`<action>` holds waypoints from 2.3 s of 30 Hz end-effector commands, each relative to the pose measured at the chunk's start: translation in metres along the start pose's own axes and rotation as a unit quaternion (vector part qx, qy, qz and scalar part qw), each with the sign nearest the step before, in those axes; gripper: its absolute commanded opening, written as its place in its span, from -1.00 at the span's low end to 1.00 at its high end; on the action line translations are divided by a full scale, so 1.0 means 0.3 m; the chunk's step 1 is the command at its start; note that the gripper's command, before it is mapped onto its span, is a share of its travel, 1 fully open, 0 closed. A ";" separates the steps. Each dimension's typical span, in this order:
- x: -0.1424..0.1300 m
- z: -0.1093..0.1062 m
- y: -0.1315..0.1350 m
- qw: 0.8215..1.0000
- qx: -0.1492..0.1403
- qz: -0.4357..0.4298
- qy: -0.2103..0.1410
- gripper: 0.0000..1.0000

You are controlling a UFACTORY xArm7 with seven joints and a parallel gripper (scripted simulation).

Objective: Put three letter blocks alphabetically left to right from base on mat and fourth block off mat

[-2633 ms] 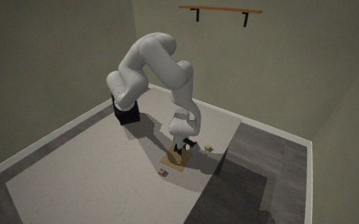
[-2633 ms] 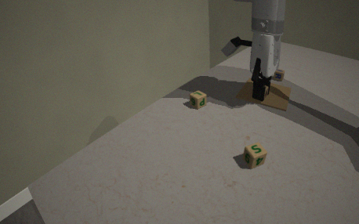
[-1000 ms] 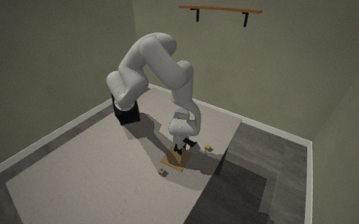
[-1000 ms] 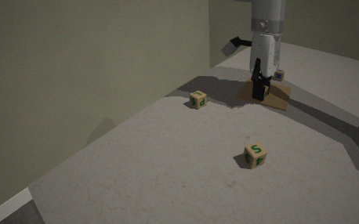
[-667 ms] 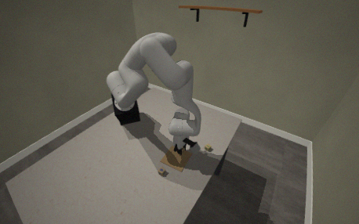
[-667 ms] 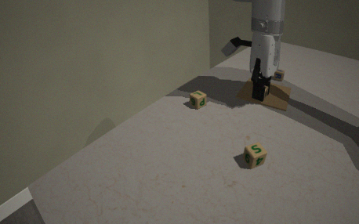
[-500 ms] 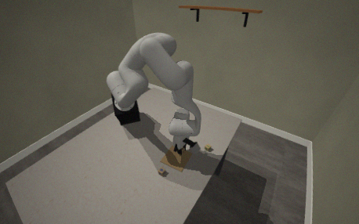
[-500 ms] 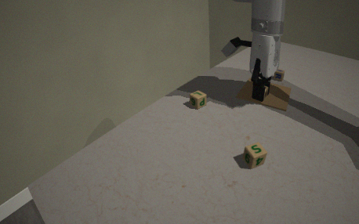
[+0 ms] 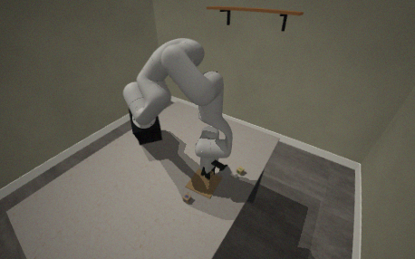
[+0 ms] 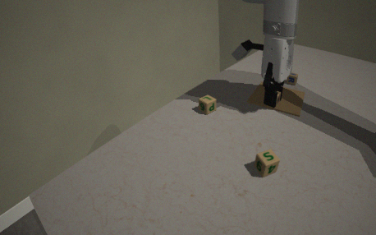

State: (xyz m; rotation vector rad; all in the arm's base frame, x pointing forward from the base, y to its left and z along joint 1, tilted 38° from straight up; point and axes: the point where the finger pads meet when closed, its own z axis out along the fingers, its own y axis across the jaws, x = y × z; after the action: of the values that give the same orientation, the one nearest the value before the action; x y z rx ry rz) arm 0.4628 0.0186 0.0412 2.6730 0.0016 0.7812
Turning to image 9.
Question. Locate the tan flat mat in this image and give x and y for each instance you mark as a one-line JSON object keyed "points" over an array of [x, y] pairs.
{"points": [[202, 185]]}

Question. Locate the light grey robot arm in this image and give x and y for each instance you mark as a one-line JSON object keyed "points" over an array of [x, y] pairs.
{"points": [[180, 62]]}

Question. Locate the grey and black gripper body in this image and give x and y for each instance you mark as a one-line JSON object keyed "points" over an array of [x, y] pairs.
{"points": [[206, 163]]}

